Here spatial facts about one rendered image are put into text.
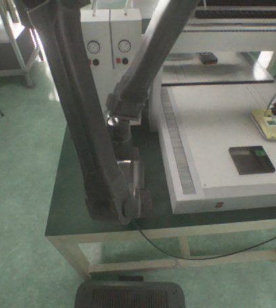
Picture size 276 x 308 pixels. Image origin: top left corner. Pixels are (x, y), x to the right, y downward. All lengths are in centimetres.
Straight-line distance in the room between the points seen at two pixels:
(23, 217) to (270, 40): 174
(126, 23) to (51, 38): 51
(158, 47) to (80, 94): 17
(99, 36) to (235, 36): 46
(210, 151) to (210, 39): 39
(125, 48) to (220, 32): 33
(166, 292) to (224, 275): 48
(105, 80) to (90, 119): 60
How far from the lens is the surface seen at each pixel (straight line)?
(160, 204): 83
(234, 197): 79
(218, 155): 87
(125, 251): 155
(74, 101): 36
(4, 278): 171
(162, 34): 43
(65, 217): 84
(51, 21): 37
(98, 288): 125
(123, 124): 57
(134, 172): 48
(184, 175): 78
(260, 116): 105
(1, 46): 296
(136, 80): 49
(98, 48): 88
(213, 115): 104
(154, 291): 124
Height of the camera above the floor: 148
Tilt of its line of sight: 49 degrees down
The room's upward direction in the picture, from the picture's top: straight up
